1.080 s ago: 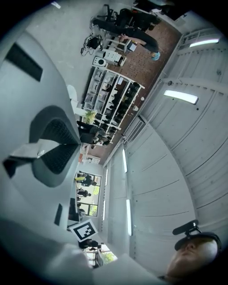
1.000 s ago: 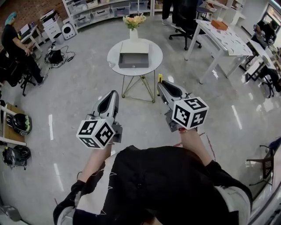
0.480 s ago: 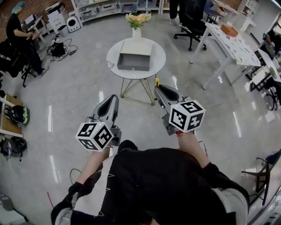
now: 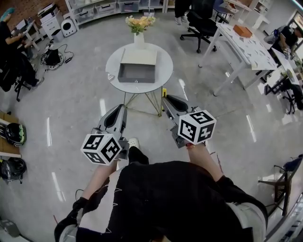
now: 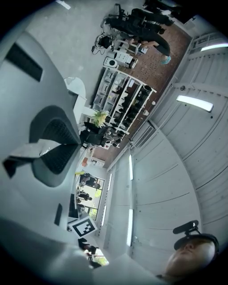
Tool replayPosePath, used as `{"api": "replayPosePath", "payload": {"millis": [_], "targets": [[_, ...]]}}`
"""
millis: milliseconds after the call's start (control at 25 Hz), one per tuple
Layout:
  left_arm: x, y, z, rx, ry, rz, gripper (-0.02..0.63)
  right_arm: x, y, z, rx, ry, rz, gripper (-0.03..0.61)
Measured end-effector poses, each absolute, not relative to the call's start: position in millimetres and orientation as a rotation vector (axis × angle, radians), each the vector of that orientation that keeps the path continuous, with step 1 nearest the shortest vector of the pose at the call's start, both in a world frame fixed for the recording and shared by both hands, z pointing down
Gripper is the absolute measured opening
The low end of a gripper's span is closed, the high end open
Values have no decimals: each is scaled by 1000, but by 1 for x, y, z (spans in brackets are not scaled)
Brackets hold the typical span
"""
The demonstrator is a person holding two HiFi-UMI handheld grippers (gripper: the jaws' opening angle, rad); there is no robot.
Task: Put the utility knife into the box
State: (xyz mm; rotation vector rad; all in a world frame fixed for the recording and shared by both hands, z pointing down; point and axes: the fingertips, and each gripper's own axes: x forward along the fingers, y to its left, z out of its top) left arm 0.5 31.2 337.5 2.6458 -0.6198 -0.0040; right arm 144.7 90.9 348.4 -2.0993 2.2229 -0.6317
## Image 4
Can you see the white vase with flowers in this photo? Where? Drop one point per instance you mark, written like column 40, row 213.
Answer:
column 139, row 28

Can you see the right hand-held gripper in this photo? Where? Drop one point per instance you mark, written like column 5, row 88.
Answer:
column 196, row 127

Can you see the red wrist band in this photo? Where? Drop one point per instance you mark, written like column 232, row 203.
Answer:
column 190, row 145

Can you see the black office chair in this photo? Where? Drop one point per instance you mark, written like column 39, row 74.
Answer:
column 203, row 22

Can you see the round white table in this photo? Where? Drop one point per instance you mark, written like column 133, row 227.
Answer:
column 163, row 68

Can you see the person's black trouser leg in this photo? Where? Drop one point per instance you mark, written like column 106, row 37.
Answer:
column 137, row 156

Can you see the yellow utility knife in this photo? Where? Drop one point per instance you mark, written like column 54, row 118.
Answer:
column 164, row 92

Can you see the grey box with beige lid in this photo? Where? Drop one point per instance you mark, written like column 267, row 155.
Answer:
column 137, row 73

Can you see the white work table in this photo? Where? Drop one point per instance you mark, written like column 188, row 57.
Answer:
column 285, row 68

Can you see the small clear object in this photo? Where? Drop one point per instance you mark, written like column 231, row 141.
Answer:
column 110, row 76

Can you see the white shelf unit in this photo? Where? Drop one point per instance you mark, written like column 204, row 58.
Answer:
column 259, row 13

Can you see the white desk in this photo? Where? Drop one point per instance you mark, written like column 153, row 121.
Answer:
column 28, row 29

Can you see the white printer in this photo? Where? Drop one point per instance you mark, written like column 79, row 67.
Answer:
column 48, row 10

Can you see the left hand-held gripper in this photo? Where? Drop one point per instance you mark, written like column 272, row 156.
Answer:
column 101, row 147

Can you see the black and green helmet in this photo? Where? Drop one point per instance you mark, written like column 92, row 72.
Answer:
column 15, row 135

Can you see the white table with patterned top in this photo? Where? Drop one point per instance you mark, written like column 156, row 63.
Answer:
column 248, row 49

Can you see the person's white shoe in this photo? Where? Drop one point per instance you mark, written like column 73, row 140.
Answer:
column 133, row 142

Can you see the black swivel chair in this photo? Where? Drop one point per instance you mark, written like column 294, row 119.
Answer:
column 19, row 87

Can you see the dark wooden chair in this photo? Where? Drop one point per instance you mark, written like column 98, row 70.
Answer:
column 285, row 182

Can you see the person's right forearm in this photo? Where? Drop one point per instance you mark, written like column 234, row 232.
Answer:
column 203, row 163

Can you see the person's left forearm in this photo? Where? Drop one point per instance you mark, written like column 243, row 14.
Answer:
column 99, row 179

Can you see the white shelf with storage bins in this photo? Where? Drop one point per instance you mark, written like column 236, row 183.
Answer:
column 106, row 8

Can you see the white round capsule carrier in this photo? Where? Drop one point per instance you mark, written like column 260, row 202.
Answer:
column 69, row 28

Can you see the white waste bin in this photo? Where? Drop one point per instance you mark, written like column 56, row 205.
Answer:
column 57, row 35

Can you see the brown box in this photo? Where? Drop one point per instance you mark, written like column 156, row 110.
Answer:
column 242, row 31

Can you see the white drawer cabinet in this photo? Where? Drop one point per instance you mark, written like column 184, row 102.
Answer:
column 52, row 24

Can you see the wooden shelf board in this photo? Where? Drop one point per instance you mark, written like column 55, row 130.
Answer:
column 6, row 149

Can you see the person's black shirt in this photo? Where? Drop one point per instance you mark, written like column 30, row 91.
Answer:
column 170, row 203

